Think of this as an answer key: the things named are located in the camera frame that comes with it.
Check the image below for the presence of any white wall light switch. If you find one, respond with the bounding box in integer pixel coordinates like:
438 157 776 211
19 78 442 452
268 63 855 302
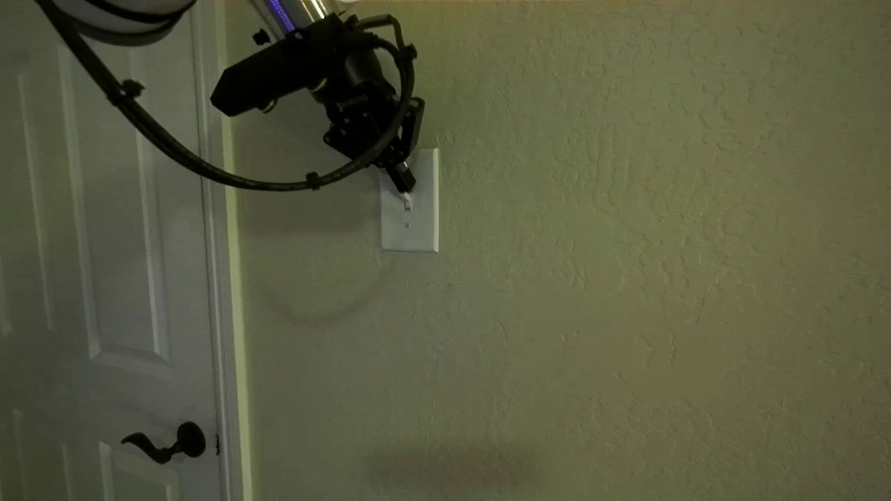
378 149 439 253

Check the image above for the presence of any white panel door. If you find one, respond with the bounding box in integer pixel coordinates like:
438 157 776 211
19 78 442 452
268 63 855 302
0 0 225 501

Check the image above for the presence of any black door lever handle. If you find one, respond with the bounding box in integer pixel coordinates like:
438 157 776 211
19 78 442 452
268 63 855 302
123 420 208 466

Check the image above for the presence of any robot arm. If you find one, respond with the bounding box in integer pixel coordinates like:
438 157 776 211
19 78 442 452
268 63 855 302
37 0 422 195

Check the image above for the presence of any white door frame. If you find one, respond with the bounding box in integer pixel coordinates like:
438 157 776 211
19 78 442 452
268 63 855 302
193 0 260 501

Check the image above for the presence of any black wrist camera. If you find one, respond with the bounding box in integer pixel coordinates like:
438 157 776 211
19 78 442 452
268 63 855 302
212 15 346 117

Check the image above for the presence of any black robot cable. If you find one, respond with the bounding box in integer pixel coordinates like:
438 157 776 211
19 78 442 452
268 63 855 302
33 0 428 195

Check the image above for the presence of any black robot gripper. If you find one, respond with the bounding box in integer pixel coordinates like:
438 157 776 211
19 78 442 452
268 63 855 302
315 50 425 195

